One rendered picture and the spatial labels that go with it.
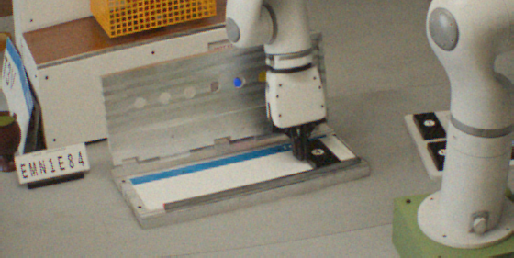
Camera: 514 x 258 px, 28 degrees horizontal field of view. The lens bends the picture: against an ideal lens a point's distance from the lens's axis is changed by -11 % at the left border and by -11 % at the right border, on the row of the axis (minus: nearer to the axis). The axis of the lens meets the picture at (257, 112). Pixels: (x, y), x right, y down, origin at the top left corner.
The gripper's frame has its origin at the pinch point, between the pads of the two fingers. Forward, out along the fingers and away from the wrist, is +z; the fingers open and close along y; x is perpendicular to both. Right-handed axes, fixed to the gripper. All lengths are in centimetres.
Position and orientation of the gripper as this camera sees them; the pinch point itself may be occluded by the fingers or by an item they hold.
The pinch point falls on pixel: (300, 148)
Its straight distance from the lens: 211.7
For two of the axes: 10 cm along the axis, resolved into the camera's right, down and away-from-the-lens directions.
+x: -3.6, -1.9, 9.2
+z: 1.3, 9.6, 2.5
